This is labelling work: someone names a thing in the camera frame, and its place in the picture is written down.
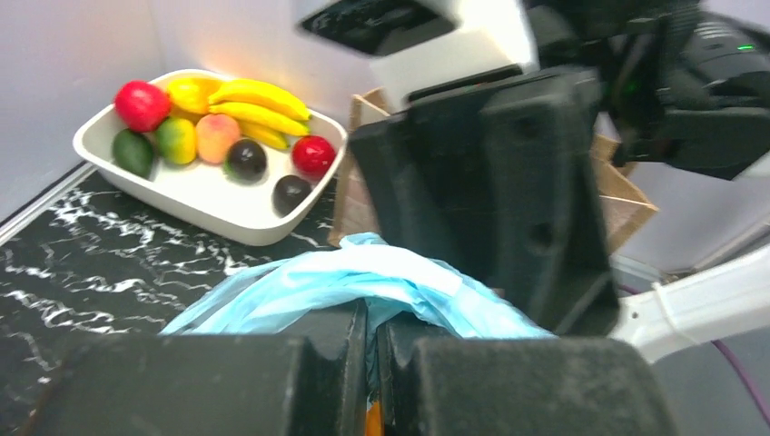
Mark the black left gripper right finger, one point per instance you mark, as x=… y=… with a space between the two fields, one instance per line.
x=432 y=383

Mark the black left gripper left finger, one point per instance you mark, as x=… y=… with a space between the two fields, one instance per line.
x=308 y=380

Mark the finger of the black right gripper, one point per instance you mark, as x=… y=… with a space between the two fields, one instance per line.
x=439 y=187

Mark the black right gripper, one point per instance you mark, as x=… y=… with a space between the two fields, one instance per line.
x=684 y=86

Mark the light blue plastic bag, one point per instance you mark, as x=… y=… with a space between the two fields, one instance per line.
x=269 y=298

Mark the brown ginger root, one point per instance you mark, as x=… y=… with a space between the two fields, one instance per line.
x=373 y=423

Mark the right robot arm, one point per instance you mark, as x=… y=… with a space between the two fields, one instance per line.
x=455 y=55

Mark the red apple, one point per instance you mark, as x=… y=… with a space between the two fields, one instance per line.
x=142 y=106
x=312 y=156

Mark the dark avocado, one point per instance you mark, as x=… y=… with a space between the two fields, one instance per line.
x=288 y=193
x=246 y=161

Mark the yellow banana bunch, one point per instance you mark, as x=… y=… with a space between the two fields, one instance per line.
x=265 y=112

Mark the white fruit tray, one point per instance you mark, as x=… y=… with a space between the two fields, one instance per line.
x=201 y=194

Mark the peach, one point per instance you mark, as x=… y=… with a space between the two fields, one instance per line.
x=216 y=133

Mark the green avocado at back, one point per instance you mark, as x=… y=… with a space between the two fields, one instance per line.
x=134 y=153

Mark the green yellow mango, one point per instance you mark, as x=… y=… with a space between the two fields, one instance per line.
x=177 y=140

